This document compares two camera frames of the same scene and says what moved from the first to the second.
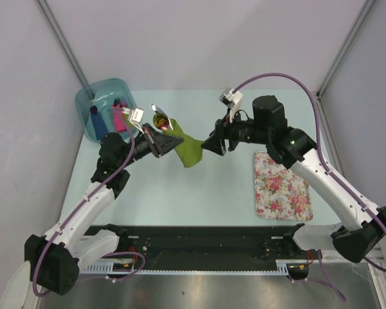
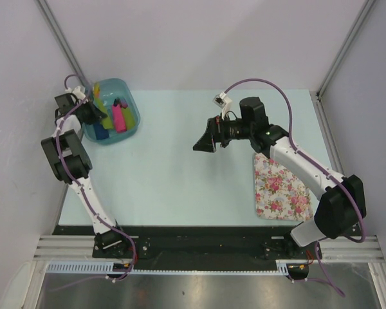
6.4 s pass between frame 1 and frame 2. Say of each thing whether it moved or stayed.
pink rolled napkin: stayed
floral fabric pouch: stayed
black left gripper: moved
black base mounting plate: stayed
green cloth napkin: moved
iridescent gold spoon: moved
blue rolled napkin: stayed
